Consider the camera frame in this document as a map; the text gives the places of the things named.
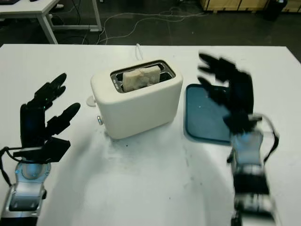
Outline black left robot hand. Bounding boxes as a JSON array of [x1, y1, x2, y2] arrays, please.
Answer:
[[19, 73, 81, 152]]

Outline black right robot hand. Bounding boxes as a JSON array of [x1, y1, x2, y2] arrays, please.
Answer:
[[197, 53, 256, 135]]

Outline slice of bread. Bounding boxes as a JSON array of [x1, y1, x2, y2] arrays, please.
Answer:
[[122, 66, 162, 92]]

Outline blue plastic tray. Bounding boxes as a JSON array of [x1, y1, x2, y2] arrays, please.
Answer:
[[183, 84, 232, 145]]

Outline cream two-slot toaster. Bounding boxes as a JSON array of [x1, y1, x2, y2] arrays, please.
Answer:
[[90, 60, 183, 139]]

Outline black bin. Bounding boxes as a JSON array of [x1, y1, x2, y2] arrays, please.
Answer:
[[262, 0, 289, 21]]

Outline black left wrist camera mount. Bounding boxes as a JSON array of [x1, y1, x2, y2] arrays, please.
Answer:
[[13, 137, 71, 164]]

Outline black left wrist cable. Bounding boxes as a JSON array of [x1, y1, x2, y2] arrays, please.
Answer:
[[0, 146, 22, 187]]

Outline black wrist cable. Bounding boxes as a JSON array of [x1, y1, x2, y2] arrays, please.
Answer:
[[0, 146, 22, 187], [249, 114, 281, 163]]

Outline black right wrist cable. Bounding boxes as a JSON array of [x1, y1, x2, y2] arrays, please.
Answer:
[[249, 114, 281, 163]]

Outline white toaster power cord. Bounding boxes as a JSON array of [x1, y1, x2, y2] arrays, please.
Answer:
[[135, 43, 144, 61]]

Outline white desk frame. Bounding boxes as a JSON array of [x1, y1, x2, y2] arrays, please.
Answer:
[[0, 0, 103, 45]]

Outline white cable on floor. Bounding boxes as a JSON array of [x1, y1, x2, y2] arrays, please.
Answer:
[[97, 7, 208, 45]]

